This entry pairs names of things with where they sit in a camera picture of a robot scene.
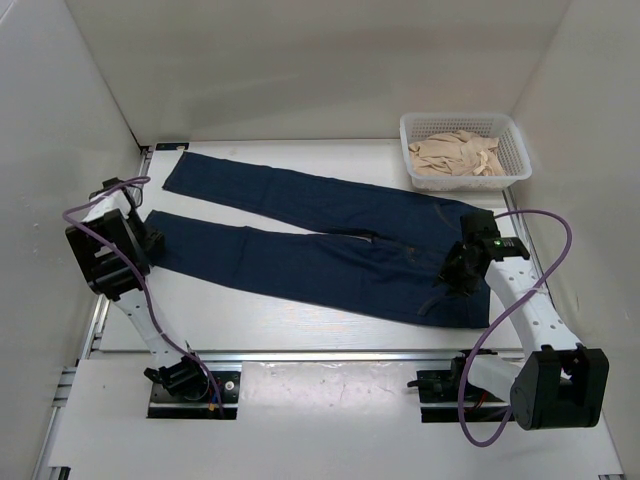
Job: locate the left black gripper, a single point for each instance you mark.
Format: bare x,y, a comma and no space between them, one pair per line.
154,238

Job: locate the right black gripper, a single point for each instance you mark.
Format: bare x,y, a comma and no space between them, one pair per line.
446,274

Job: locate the dark blue denim trousers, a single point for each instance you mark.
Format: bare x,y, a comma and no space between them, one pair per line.
359,248

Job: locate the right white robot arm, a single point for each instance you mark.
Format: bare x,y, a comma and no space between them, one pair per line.
562,382

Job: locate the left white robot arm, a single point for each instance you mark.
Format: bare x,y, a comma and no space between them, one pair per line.
116,251

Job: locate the beige trousers in basket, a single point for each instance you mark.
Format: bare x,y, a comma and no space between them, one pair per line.
456,154

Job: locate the blue label sticker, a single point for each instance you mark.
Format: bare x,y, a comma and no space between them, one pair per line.
172,146

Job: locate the white plastic mesh basket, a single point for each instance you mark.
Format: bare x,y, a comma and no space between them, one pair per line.
512,153

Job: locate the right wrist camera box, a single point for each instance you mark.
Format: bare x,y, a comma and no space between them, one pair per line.
479,225

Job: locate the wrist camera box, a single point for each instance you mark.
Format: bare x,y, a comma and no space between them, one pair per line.
111,183
479,225

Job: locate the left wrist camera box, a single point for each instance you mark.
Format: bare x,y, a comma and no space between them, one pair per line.
111,183

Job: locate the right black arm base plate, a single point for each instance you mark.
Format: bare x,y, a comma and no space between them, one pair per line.
437,390

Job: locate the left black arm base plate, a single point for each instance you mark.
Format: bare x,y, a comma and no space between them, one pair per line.
203,405

